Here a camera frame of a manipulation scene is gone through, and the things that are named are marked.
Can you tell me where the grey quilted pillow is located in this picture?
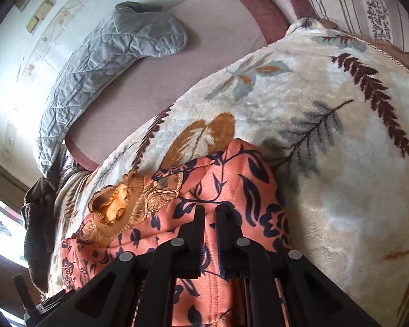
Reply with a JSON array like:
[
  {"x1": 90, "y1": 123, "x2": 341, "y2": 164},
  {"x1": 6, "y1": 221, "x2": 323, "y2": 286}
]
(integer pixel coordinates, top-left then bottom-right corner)
[{"x1": 36, "y1": 2, "x2": 189, "y2": 178}]

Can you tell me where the beige wall switch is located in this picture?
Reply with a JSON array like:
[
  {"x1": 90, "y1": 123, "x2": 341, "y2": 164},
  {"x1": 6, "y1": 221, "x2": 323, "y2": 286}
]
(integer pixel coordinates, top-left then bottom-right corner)
[
  {"x1": 37, "y1": 0, "x2": 56, "y2": 20},
  {"x1": 26, "y1": 15, "x2": 41, "y2": 34}
]

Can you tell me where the orange floral garment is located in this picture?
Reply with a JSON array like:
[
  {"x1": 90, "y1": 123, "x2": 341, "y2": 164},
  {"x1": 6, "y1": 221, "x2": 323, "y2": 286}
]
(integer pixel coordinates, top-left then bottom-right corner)
[{"x1": 59, "y1": 138, "x2": 294, "y2": 327}]

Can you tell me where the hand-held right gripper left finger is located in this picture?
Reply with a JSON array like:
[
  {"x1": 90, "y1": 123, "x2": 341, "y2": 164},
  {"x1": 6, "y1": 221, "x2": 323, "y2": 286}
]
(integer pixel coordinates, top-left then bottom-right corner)
[{"x1": 73, "y1": 204, "x2": 205, "y2": 327}]

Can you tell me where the stained glass window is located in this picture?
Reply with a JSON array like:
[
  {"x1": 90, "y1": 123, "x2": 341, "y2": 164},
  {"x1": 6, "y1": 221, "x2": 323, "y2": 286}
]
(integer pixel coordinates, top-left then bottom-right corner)
[{"x1": 0, "y1": 192, "x2": 29, "y2": 270}]

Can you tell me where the cream leaf-print fleece blanket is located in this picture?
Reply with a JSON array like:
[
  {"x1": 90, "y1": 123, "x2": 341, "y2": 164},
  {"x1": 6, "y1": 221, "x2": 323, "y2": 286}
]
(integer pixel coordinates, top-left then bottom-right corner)
[{"x1": 46, "y1": 17, "x2": 409, "y2": 327}]

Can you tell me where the pink bed sheet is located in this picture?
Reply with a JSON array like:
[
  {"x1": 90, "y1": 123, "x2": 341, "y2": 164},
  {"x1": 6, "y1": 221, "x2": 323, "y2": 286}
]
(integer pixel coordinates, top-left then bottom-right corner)
[{"x1": 65, "y1": 0, "x2": 290, "y2": 171}]

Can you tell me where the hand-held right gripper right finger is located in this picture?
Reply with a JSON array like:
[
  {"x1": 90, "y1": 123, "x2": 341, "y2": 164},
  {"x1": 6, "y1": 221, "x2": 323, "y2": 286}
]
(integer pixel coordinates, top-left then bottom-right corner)
[{"x1": 215, "y1": 204, "x2": 376, "y2": 327}]

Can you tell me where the striped floral bedding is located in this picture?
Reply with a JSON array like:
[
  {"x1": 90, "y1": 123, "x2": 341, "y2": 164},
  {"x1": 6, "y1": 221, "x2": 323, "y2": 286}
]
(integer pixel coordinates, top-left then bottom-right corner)
[{"x1": 267, "y1": 0, "x2": 409, "y2": 58}]

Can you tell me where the dark brown fleece cloth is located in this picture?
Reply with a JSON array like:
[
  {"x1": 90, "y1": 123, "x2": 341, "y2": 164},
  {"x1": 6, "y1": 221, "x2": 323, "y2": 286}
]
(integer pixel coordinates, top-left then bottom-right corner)
[{"x1": 20, "y1": 175, "x2": 67, "y2": 292}]

